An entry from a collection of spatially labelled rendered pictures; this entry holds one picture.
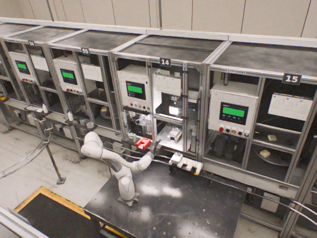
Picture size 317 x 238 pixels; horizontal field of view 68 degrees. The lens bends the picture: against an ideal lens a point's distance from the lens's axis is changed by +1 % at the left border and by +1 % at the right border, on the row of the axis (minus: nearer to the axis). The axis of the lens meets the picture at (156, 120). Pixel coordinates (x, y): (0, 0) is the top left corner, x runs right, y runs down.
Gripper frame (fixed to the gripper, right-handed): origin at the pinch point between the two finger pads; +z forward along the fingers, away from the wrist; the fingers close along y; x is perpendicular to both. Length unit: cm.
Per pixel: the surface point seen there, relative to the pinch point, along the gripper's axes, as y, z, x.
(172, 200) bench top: -44, -32, -31
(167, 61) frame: 90, 21, -2
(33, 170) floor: -113, -37, 231
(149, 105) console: 34.0, 20.3, 22.9
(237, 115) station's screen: 47, 18, -76
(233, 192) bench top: -44, 7, -86
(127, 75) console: 67, 20, 48
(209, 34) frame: 97, 100, -18
